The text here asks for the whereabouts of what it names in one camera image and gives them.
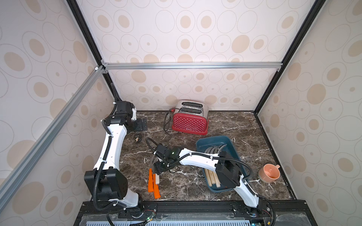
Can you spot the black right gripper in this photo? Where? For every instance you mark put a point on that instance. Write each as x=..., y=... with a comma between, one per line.
x=156, y=166

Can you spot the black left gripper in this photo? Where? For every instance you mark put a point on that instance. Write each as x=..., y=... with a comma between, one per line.
x=140, y=125

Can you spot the wooden handle sickle diagonal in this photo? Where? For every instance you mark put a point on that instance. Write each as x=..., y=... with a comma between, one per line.
x=214, y=179

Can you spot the orange handle sickle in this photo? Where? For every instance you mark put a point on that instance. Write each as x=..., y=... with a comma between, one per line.
x=221, y=148
x=156, y=189
x=150, y=182

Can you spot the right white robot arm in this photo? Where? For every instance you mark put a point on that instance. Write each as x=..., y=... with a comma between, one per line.
x=257, y=204

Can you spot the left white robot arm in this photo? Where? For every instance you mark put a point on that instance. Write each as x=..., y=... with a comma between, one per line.
x=108, y=186

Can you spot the teal plastic storage box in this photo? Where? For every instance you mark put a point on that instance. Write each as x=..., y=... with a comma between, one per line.
x=231, y=171

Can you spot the black snack packet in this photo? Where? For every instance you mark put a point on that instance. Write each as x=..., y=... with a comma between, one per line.
x=138, y=138

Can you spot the red dotted toaster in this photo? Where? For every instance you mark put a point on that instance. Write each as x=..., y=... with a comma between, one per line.
x=191, y=117

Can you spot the orange plastic cup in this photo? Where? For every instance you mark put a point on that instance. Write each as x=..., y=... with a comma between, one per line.
x=269, y=173

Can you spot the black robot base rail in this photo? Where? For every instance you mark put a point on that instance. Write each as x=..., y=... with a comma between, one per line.
x=199, y=213

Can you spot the aluminium frame rail left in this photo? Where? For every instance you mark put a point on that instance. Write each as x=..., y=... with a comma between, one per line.
x=20, y=173

